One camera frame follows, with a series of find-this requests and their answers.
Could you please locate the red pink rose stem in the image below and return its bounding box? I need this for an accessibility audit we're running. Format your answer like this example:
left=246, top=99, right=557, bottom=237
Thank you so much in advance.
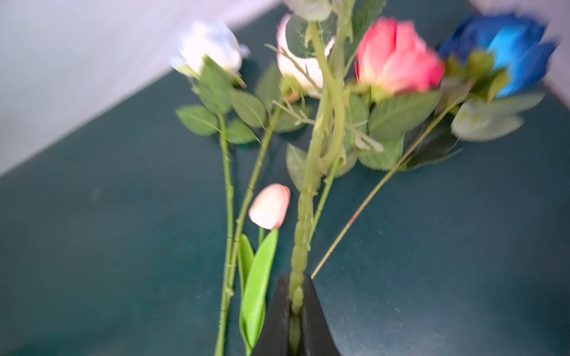
left=324, top=18, right=444, bottom=102

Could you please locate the white peony flower stem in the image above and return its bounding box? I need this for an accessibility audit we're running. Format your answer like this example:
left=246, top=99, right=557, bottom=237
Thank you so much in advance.
left=171, top=21, right=249, bottom=355

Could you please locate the peach cream rose stem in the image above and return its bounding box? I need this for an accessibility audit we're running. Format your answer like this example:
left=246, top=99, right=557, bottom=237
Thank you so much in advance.
left=264, top=0, right=388, bottom=352

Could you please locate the blue rose stem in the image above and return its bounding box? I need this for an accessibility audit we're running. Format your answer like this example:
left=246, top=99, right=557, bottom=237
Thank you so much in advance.
left=310, top=12, right=558, bottom=280

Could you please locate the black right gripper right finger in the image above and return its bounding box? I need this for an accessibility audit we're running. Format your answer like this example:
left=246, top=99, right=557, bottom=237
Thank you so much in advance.
left=299, top=274, right=341, bottom=356

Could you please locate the pink tulip stem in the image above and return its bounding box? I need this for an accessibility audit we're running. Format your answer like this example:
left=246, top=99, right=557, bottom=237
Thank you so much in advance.
left=237, top=184, right=290, bottom=355

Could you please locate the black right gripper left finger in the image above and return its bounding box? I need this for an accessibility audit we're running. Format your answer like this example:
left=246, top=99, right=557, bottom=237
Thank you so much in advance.
left=251, top=274, right=290, bottom=356

